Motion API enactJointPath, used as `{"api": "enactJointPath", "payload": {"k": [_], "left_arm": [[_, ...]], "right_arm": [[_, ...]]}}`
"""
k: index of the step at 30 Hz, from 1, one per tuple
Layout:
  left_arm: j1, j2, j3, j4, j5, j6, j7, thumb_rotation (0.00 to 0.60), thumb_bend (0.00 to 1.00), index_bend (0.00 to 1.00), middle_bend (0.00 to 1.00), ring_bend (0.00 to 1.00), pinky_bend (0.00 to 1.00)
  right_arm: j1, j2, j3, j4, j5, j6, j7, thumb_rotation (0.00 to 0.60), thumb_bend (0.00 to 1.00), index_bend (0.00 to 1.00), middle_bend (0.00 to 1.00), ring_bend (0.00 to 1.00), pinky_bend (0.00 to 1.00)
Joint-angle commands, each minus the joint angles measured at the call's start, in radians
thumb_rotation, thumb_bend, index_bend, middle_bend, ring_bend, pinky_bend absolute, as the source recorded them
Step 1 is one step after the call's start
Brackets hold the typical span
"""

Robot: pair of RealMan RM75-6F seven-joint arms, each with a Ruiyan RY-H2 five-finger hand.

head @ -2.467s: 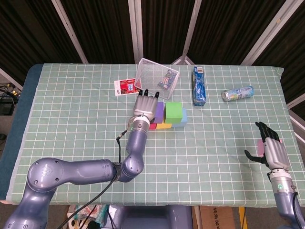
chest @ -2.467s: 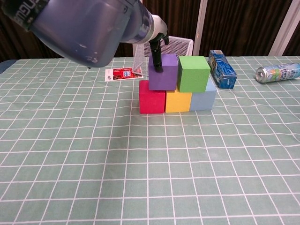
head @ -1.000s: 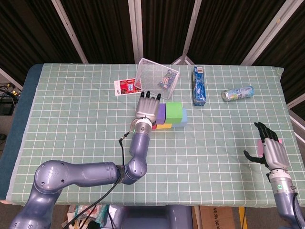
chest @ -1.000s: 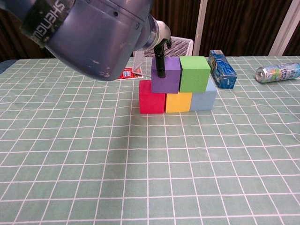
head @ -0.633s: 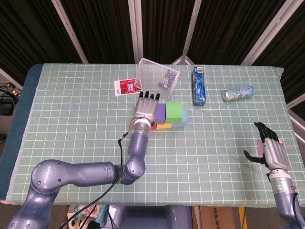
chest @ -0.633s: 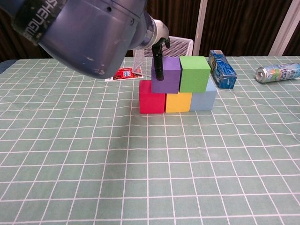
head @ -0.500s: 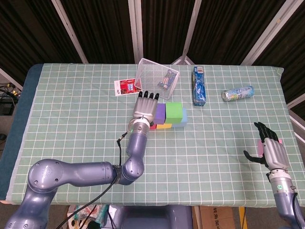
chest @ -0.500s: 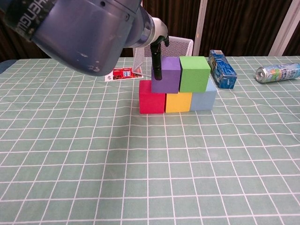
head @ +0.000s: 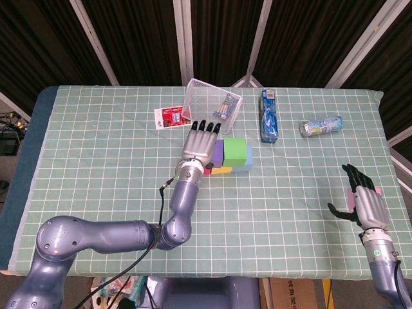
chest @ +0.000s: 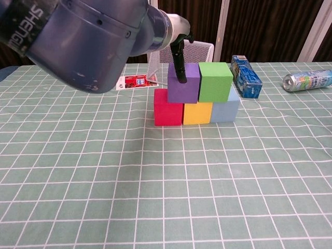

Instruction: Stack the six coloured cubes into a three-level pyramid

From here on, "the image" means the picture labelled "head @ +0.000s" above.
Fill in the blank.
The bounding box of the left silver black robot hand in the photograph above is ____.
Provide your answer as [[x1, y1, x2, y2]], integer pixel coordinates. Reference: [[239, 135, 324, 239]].
[[182, 119, 223, 170]]

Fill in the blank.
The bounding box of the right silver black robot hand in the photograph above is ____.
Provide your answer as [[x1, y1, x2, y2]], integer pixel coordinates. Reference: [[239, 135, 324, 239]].
[[327, 163, 390, 233]]

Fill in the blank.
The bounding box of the pink foam cube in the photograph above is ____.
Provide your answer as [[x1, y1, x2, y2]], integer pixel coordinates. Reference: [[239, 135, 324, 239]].
[[347, 187, 382, 210]]

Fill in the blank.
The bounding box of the purple foam cube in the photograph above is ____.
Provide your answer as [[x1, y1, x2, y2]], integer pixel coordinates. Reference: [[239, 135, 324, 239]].
[[211, 139, 225, 167]]

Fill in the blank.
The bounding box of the green foam cube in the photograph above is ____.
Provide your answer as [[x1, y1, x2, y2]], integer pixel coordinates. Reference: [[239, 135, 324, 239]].
[[222, 137, 248, 168]]

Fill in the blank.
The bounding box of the light blue foam cube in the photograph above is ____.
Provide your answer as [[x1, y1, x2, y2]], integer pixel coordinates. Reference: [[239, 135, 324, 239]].
[[231, 144, 254, 173]]

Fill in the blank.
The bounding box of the red printed card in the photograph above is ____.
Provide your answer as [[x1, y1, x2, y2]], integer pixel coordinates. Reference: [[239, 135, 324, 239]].
[[153, 106, 193, 131]]

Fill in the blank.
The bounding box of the blue snack packet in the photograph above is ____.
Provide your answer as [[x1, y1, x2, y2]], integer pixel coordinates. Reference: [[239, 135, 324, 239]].
[[212, 93, 239, 120]]

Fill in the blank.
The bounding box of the blue carton box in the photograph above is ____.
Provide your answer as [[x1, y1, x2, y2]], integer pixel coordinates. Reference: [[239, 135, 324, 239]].
[[259, 89, 279, 144]]

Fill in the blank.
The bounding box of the light blue beverage can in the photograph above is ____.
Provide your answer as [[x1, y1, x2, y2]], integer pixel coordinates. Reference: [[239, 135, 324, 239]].
[[299, 115, 344, 138]]

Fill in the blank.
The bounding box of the green checked tablecloth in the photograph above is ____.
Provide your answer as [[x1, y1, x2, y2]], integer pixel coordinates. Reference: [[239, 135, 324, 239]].
[[6, 84, 407, 280]]

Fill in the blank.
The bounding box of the brown cardboard box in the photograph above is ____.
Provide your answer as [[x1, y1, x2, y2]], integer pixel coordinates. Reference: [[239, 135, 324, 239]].
[[268, 277, 324, 309]]

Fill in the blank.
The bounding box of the dark pleated curtain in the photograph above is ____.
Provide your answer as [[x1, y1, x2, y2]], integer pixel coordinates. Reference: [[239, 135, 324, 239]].
[[0, 0, 412, 155]]

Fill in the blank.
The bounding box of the blue-grey robot torso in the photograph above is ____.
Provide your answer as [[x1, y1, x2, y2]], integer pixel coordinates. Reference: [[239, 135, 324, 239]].
[[141, 276, 261, 309]]

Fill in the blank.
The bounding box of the green plastic snack bag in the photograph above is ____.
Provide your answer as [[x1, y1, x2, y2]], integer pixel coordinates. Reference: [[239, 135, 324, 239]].
[[99, 276, 145, 306]]

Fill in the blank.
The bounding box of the black electronics box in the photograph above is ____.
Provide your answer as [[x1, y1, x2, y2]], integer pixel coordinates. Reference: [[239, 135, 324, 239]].
[[0, 136, 21, 156]]

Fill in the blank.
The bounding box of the white wire mesh basket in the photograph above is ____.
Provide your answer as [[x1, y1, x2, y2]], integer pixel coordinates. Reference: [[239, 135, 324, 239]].
[[182, 78, 243, 135]]

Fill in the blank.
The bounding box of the white frame post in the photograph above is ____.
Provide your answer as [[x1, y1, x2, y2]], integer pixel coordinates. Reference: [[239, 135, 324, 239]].
[[173, 0, 194, 86], [390, 154, 412, 191], [231, 0, 274, 88], [388, 128, 412, 147], [69, 0, 120, 86], [0, 91, 32, 122], [323, 0, 395, 88]]

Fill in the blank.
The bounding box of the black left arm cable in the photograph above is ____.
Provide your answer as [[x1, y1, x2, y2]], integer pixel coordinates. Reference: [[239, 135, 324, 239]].
[[75, 180, 174, 309]]

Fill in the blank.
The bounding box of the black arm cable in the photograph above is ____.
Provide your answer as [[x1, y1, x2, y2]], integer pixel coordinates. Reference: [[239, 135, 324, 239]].
[[75, 180, 174, 309], [392, 259, 409, 306]]

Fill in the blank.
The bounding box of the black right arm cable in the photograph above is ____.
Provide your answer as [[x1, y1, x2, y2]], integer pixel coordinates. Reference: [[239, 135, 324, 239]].
[[392, 259, 409, 306]]

